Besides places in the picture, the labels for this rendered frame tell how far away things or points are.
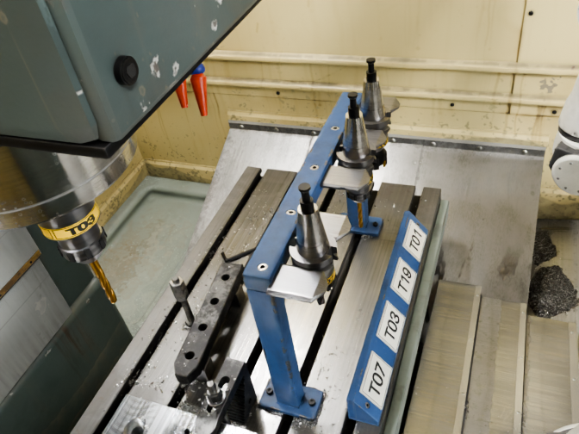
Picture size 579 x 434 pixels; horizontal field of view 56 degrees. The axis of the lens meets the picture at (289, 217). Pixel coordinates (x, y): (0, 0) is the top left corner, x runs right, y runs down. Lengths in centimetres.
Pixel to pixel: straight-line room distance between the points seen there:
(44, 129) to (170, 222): 163
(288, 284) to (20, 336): 61
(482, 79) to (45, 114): 128
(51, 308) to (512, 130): 115
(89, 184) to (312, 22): 111
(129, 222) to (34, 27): 171
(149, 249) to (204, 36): 153
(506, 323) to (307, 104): 78
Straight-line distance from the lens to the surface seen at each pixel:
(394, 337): 100
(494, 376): 120
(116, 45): 22
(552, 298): 145
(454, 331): 125
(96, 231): 52
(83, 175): 41
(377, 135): 94
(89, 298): 130
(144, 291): 166
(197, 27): 27
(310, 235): 69
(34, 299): 115
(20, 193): 41
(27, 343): 117
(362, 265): 114
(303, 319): 107
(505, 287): 139
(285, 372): 87
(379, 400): 93
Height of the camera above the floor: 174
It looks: 41 degrees down
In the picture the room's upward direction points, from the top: 10 degrees counter-clockwise
